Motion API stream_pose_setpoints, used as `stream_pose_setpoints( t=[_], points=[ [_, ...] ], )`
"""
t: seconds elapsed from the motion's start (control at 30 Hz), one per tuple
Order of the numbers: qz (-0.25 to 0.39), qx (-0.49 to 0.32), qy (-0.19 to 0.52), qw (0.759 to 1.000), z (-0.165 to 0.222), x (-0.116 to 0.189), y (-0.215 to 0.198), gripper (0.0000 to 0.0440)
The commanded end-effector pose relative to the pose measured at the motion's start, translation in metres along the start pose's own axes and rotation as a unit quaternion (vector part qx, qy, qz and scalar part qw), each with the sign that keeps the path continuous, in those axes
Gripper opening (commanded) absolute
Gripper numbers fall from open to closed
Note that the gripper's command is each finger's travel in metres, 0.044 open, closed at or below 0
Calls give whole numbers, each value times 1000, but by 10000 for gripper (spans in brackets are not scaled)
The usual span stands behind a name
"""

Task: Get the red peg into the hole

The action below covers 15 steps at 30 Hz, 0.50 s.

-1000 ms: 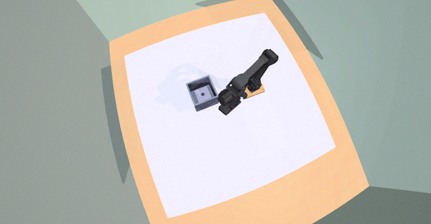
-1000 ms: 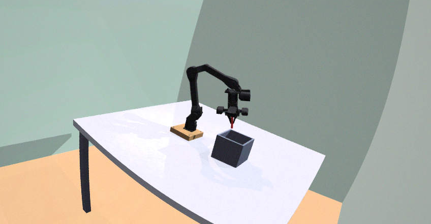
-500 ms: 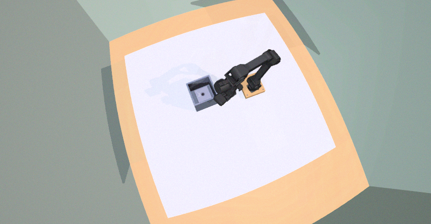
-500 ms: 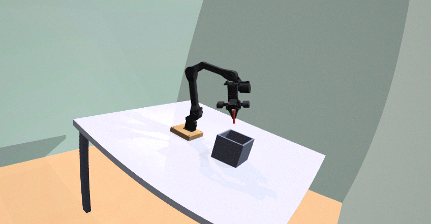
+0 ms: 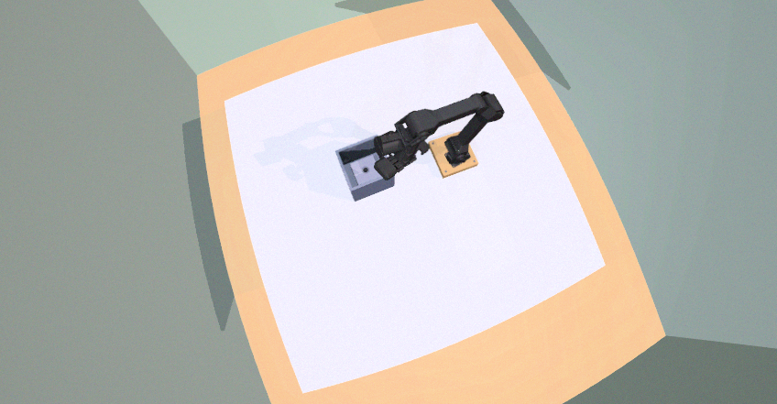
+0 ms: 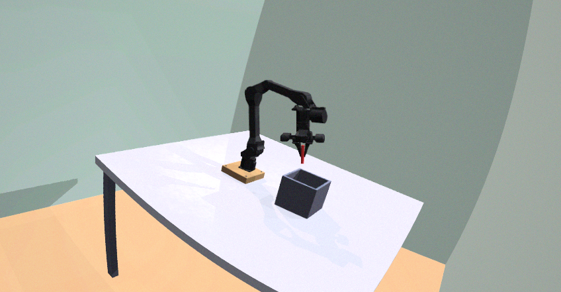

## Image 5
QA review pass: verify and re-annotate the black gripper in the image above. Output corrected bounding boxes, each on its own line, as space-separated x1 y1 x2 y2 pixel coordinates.
374 141 429 180

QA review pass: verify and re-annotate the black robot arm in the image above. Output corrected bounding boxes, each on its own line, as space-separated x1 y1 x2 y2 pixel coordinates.
374 91 505 168

